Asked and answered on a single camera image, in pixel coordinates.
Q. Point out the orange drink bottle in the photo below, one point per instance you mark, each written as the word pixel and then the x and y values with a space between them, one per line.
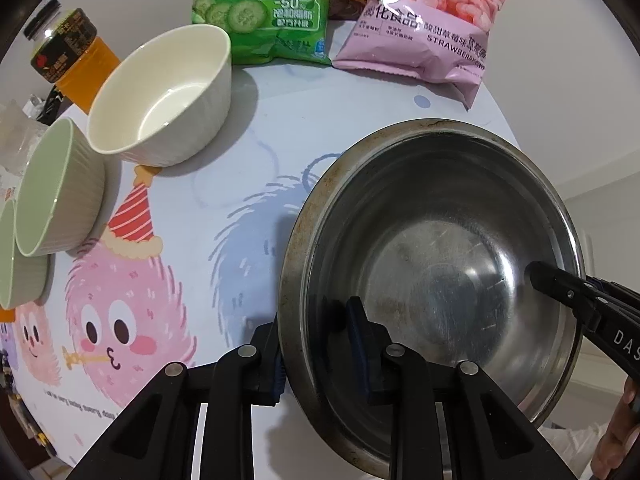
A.
pixel 6 314
pixel 75 60

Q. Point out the large steel bowl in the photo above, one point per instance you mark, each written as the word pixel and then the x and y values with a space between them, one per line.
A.
pixel 425 260

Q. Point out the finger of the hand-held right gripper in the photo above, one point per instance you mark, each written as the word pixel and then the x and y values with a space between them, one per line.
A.
pixel 555 285
pixel 620 294

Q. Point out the green chips bag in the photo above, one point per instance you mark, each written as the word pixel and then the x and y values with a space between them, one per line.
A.
pixel 260 15

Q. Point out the person's right forearm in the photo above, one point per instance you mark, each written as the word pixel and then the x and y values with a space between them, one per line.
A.
pixel 607 447

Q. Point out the cartoon printed table cover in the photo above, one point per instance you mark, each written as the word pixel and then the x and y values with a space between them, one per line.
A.
pixel 210 170

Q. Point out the person's right hand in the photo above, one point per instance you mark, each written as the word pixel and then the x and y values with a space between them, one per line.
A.
pixel 632 395

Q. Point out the person's white trousers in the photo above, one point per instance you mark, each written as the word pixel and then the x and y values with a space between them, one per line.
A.
pixel 565 447

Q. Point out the pink snack bag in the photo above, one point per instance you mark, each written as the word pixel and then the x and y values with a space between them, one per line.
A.
pixel 425 25

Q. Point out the cream ribbed bowl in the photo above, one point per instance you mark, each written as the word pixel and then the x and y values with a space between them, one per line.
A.
pixel 165 90

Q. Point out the clear glass cup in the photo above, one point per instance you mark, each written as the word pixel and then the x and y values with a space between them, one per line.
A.
pixel 17 135

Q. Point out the green ribbed bowl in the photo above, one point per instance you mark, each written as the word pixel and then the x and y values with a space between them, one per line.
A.
pixel 65 195
pixel 20 280

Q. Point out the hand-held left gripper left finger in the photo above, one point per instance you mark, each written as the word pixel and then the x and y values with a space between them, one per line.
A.
pixel 277 380

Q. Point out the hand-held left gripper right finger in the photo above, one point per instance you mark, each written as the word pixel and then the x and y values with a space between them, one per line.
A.
pixel 357 340

